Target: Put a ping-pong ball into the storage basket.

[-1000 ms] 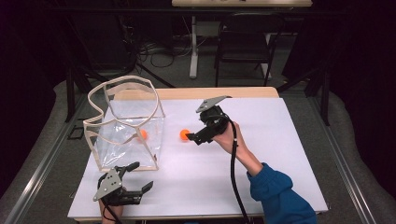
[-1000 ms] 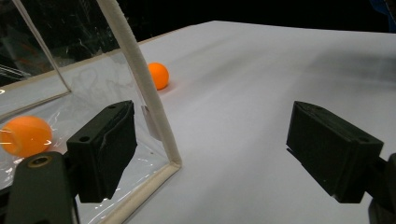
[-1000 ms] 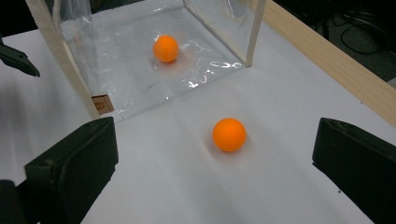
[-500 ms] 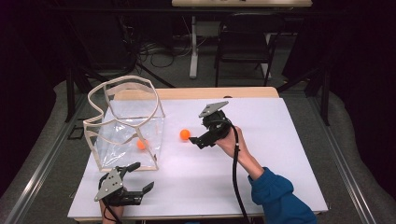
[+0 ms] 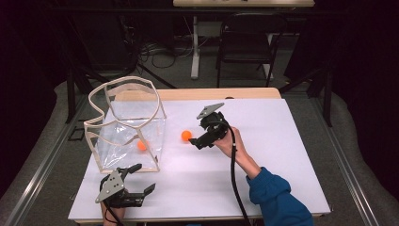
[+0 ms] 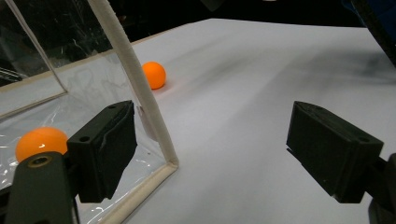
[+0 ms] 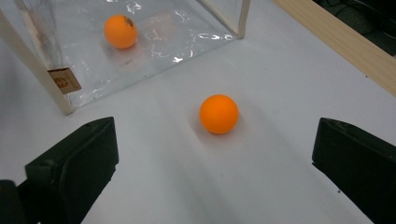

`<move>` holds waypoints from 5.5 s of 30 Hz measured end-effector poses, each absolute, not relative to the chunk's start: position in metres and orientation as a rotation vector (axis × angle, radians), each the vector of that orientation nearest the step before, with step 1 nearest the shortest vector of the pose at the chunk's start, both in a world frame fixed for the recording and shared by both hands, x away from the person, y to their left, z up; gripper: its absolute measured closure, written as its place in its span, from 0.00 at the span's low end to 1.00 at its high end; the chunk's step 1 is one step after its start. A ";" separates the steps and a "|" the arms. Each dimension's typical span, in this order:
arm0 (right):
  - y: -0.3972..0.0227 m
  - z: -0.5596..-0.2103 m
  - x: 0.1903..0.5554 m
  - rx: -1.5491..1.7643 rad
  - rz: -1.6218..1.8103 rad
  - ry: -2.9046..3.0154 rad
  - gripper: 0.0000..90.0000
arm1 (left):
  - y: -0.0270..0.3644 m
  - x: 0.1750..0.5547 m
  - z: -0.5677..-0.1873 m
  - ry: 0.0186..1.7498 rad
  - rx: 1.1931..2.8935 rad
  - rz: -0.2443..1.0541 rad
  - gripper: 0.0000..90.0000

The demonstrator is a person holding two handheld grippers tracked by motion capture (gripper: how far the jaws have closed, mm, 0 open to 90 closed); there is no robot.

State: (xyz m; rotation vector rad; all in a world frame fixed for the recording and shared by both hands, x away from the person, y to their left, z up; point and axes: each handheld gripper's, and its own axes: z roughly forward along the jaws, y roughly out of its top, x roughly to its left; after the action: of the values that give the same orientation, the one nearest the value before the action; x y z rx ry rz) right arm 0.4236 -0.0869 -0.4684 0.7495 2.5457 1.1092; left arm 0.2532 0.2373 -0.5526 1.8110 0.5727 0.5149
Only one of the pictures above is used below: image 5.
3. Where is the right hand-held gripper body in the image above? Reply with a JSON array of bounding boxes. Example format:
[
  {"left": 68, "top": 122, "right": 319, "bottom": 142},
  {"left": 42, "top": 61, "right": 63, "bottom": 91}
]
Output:
[{"left": 196, "top": 103, "right": 230, "bottom": 146}]

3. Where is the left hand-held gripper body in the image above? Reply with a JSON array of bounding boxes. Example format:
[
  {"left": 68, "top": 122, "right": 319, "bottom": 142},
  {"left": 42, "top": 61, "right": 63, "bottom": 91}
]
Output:
[{"left": 94, "top": 168, "right": 147, "bottom": 209}]

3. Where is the orange ball with dark mark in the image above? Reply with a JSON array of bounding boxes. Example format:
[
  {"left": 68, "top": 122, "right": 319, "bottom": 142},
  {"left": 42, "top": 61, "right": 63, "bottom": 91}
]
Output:
[{"left": 136, "top": 138, "right": 149, "bottom": 152}]

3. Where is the clear bag with beige trim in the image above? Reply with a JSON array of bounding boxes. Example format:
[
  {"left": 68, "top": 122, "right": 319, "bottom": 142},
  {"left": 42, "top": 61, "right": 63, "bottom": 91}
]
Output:
[{"left": 83, "top": 75, "right": 168, "bottom": 174}]

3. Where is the person's right hand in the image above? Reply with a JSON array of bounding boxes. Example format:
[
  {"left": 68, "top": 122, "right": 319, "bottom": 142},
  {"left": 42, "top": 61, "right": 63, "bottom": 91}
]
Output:
[{"left": 213, "top": 126, "right": 249, "bottom": 166}]

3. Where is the person's left hand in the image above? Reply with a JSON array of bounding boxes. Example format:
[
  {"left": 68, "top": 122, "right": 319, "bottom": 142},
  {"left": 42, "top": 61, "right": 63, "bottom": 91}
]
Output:
[{"left": 100, "top": 202, "right": 126, "bottom": 225}]

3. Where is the white board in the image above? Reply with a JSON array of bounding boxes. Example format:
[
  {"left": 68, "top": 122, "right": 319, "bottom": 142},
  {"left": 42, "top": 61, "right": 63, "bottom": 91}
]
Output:
[{"left": 68, "top": 98, "right": 332, "bottom": 221}]

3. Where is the white-legged desk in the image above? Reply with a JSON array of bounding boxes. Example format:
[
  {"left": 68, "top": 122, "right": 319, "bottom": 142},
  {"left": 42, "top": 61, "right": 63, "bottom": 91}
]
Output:
[{"left": 172, "top": 0, "right": 316, "bottom": 80}]

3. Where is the black tripod leg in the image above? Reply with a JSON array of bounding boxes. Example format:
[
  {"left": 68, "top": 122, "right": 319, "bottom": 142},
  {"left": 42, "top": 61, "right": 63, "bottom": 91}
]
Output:
[{"left": 136, "top": 62, "right": 177, "bottom": 89}]

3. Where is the black chair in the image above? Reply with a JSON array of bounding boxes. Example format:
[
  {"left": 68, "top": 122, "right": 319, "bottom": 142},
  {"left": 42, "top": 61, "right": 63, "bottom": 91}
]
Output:
[{"left": 215, "top": 12, "right": 288, "bottom": 89}]

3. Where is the black metal stand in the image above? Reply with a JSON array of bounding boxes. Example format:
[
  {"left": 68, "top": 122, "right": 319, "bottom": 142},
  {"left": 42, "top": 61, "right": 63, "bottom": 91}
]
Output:
[
  {"left": 278, "top": 64, "right": 334, "bottom": 128},
  {"left": 64, "top": 62, "right": 109, "bottom": 124}
]

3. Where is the left hand-held gripper cable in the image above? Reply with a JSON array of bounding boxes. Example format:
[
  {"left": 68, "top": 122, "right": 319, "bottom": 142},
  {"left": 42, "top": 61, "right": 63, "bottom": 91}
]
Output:
[{"left": 103, "top": 201, "right": 124, "bottom": 226}]

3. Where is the hand-held gripper cable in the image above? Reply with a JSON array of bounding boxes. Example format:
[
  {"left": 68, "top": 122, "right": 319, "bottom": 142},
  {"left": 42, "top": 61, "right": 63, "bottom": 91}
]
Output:
[
  {"left": 103, "top": 201, "right": 124, "bottom": 226},
  {"left": 215, "top": 120, "right": 252, "bottom": 226}
]

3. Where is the right hand-held gripper cable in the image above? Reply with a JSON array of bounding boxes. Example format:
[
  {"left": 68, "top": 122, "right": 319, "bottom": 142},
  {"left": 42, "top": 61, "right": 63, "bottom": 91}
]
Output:
[{"left": 215, "top": 120, "right": 252, "bottom": 226}]

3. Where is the small black floor frame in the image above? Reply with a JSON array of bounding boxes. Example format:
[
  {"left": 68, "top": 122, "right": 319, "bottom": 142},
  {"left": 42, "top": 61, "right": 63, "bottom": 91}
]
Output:
[{"left": 68, "top": 125, "right": 86, "bottom": 142}]

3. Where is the grey metal floor rail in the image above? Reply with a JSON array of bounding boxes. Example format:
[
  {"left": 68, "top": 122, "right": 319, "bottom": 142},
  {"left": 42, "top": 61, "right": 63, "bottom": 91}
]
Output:
[
  {"left": 310, "top": 97, "right": 381, "bottom": 226},
  {"left": 3, "top": 93, "right": 89, "bottom": 226}
]

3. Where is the bundle of floor cables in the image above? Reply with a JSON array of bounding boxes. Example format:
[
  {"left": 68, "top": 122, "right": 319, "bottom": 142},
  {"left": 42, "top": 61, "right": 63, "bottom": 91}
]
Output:
[{"left": 137, "top": 39, "right": 193, "bottom": 70}]

